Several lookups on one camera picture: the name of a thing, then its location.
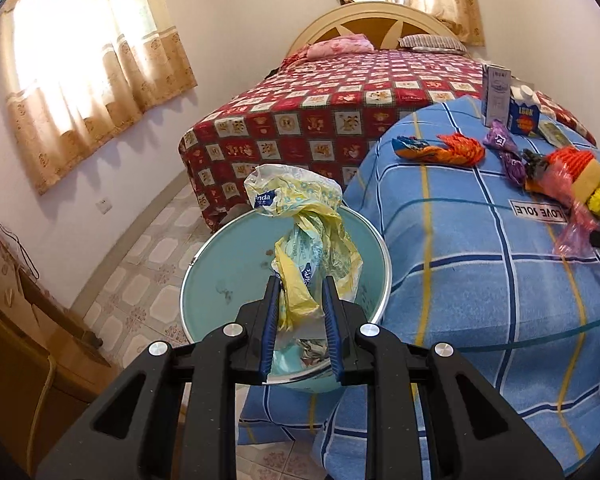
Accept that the blue checked tablecloth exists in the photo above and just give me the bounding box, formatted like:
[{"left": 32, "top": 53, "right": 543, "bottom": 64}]
[{"left": 235, "top": 92, "right": 600, "bottom": 480}]

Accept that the bed with red quilt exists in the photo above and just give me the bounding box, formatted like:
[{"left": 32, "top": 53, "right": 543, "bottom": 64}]
[{"left": 178, "top": 49, "right": 598, "bottom": 233}]

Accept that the yellow cable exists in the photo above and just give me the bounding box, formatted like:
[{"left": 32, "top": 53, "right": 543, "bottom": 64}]
[{"left": 39, "top": 354, "right": 58, "bottom": 413}]

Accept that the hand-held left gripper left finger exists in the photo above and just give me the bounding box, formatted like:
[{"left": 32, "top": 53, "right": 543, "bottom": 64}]
[{"left": 35, "top": 275, "right": 286, "bottom": 480}]

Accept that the light blue plastic basin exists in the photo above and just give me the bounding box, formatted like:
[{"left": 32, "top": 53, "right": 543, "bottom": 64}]
[{"left": 180, "top": 207, "right": 392, "bottom": 393}]

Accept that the orange knitted scrubber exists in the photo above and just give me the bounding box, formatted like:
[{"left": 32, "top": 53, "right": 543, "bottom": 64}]
[{"left": 544, "top": 146, "right": 598, "bottom": 182}]

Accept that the orange snack packet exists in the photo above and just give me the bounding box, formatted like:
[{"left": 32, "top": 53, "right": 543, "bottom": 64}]
[{"left": 391, "top": 134, "right": 463, "bottom": 167}]

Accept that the purple foil wrapper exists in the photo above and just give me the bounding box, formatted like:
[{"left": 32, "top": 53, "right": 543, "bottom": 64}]
[{"left": 482, "top": 119, "right": 527, "bottom": 187}]

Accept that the dark grey mesh scrubber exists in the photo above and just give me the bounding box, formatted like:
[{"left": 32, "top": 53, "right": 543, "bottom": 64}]
[{"left": 521, "top": 149, "right": 548, "bottom": 182}]

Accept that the yellow white plastic bag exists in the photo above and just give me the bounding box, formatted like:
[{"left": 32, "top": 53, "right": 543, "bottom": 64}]
[{"left": 243, "top": 164, "right": 363, "bottom": 333}]

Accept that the wooden cabinet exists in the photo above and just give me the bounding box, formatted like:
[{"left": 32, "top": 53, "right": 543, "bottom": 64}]
[{"left": 0, "top": 240, "right": 127, "bottom": 466}]

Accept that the cream wooden headboard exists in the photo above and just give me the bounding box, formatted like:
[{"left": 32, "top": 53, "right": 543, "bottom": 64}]
[{"left": 282, "top": 1, "right": 463, "bottom": 60}]

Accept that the black thin cable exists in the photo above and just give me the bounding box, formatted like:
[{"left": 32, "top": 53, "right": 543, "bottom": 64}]
[{"left": 0, "top": 219, "right": 42, "bottom": 282}]

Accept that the pink pillow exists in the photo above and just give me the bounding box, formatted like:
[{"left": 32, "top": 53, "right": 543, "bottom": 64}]
[{"left": 306, "top": 34, "right": 376, "bottom": 59}]

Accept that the crumpled printed paper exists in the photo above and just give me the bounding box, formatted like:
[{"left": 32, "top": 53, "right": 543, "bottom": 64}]
[{"left": 275, "top": 335, "right": 332, "bottom": 377}]

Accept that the small blue carton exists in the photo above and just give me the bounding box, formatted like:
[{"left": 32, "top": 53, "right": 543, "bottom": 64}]
[{"left": 507, "top": 85, "right": 542, "bottom": 137}]

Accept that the striped pillow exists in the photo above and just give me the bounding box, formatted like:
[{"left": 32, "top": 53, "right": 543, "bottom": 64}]
[{"left": 397, "top": 34, "right": 467, "bottom": 55}]

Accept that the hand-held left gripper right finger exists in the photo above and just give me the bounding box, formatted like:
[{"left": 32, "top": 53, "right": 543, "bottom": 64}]
[{"left": 321, "top": 275, "right": 566, "bottom": 480}]

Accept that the tall white blue carton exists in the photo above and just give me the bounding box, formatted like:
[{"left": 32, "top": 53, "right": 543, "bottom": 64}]
[{"left": 481, "top": 64, "right": 512, "bottom": 127}]

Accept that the large beige patterned curtain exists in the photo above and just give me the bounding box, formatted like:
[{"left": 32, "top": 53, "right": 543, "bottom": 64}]
[{"left": 0, "top": 0, "right": 199, "bottom": 196}]

